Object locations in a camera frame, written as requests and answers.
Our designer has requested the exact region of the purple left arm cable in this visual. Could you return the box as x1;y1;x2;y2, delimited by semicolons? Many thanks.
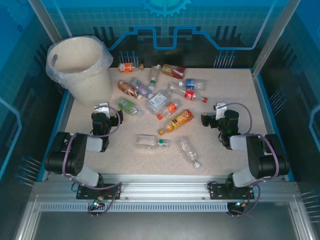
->
62;104;124;218

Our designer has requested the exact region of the orange juice bottle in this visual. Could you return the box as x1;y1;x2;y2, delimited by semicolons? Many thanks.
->
157;109;195;136

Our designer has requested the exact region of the clear plastic bin liner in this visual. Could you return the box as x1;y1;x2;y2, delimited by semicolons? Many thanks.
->
45;34;115;90

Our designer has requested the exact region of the square clear bottle white label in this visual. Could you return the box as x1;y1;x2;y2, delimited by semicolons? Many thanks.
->
145;89;173;115

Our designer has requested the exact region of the aluminium frame post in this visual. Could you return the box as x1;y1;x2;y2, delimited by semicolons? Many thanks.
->
27;0;73;38
250;0;302;78

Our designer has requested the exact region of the brown orange drink bottle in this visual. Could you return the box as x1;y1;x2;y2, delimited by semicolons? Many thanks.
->
117;79;144;101

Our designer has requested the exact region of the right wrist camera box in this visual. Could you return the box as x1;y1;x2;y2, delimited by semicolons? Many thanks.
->
214;101;228;119

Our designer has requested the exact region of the clear bottle with white cap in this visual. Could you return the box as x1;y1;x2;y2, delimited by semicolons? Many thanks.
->
148;64;163;91

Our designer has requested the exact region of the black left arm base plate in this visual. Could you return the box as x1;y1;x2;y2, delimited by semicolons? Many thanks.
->
76;183;123;200

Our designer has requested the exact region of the grey metal panel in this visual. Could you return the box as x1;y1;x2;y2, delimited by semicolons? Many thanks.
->
31;211;300;240

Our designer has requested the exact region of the clear bottle with purple label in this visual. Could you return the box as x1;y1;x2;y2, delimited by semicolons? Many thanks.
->
128;77;155;99

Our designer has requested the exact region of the bottle with red brown label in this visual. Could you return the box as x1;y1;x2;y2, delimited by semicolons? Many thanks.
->
161;63;187;80

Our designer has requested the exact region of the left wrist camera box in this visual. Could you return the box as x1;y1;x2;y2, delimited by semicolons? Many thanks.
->
94;102;111;117

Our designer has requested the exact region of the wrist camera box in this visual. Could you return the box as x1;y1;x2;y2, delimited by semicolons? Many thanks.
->
94;102;111;117
214;101;228;119

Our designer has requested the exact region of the blue table side rail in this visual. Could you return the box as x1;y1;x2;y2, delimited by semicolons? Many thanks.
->
36;88;70;182
251;68;293;182

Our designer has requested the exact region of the cream plastic waste bin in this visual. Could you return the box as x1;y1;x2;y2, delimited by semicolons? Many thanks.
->
47;36;113;108

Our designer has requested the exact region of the slotted grey cable duct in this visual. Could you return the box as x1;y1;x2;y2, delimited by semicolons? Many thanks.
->
38;202;230;213

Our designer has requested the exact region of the aluminium mounting rail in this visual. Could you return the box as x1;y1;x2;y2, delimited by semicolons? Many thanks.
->
32;173;301;203

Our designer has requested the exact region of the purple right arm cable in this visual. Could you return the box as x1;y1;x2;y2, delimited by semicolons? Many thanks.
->
217;102;280;218

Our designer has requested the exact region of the cable connector with green light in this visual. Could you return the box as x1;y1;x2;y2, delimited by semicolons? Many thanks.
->
233;198;251;210
91;195;104;208

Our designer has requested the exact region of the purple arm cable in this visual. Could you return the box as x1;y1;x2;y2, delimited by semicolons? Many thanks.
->
217;102;280;218
62;104;124;218

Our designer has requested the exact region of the clear bottle with green cap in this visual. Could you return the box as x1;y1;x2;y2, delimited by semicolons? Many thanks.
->
134;134;171;150

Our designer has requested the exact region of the cola bottle with red label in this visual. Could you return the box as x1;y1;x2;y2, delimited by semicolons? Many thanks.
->
166;81;209;104

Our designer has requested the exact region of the crushed clear bottle white cap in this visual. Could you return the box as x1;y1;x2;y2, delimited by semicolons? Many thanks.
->
176;136;202;169

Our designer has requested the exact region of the clear bottle with blue label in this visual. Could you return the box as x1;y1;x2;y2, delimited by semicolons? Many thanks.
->
178;78;208;91

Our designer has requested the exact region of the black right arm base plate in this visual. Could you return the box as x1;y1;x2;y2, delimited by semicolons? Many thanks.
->
209;182;256;200

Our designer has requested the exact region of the small bottle with orange label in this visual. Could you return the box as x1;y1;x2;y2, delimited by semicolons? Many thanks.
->
118;62;145;73

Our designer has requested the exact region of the clear bottle with orange cap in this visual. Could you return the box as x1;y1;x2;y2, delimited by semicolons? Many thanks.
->
156;101;183;121

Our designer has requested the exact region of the clear bottle with green label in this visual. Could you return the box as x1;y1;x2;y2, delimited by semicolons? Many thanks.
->
117;96;145;118

